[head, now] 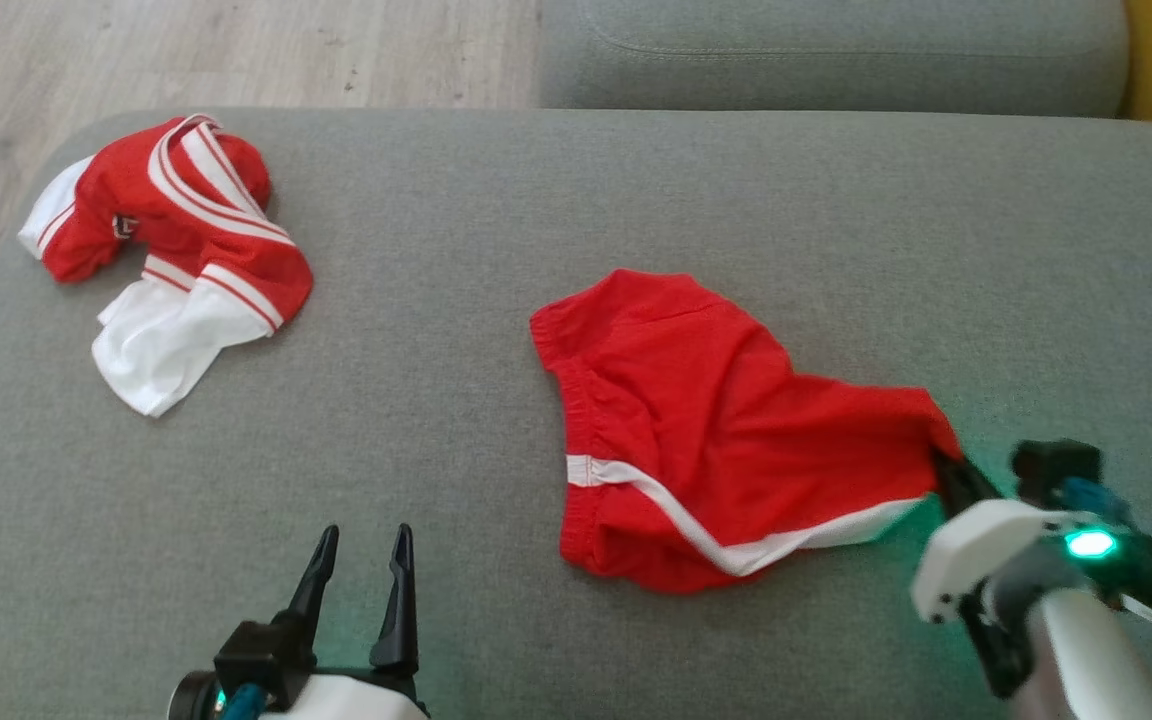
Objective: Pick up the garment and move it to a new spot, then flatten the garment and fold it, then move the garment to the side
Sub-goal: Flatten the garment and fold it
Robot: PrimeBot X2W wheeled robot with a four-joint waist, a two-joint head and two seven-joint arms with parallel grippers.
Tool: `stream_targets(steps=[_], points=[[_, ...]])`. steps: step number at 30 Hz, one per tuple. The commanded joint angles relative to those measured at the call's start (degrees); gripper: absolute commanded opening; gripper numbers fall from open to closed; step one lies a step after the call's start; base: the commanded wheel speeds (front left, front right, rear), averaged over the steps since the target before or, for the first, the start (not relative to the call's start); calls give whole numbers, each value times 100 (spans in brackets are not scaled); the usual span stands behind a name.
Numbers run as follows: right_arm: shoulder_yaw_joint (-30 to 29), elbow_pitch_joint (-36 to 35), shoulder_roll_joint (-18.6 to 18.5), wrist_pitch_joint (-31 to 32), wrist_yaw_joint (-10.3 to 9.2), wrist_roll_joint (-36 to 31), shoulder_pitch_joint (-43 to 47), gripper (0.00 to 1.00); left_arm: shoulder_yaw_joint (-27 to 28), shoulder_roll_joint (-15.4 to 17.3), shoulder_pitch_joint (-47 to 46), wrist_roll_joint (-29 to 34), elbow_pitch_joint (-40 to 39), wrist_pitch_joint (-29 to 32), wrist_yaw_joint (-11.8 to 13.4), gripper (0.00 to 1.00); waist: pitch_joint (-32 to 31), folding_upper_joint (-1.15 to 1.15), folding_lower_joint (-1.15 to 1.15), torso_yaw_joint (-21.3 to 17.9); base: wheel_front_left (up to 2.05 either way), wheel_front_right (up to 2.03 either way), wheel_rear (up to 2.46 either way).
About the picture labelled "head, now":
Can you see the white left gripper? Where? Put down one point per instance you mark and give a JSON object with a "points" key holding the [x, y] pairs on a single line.
{"points": [[346, 700]]}

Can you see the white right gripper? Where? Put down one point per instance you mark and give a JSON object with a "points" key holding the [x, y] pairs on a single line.
{"points": [[976, 560]]}

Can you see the red shorts white trim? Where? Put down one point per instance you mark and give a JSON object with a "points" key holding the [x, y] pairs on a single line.
{"points": [[716, 420]]}

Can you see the red number 23 jersey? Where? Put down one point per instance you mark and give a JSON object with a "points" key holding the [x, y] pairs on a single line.
{"points": [[216, 240]]}

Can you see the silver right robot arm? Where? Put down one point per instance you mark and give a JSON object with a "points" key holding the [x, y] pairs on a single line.
{"points": [[1086, 660]]}

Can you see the grey fabric sofa seat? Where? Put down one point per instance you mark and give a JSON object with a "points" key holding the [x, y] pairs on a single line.
{"points": [[436, 400]]}

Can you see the grey fabric sofa cushion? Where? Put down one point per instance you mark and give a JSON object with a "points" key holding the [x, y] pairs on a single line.
{"points": [[836, 50]]}

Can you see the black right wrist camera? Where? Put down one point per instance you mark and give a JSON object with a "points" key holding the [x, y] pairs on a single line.
{"points": [[1056, 465]]}

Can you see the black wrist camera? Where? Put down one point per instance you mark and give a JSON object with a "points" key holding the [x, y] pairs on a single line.
{"points": [[256, 655], [1056, 465]]}

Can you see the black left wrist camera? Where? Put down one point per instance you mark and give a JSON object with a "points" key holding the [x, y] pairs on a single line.
{"points": [[256, 655]]}

